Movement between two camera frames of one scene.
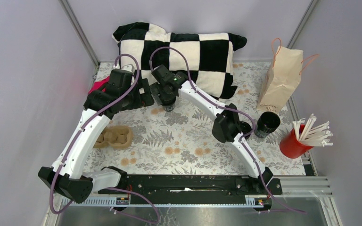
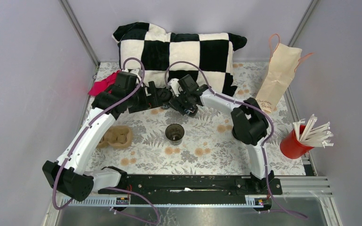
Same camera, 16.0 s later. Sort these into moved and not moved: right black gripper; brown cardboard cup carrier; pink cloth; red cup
Moved: right black gripper
Not moved: red cup; brown cardboard cup carrier; pink cloth
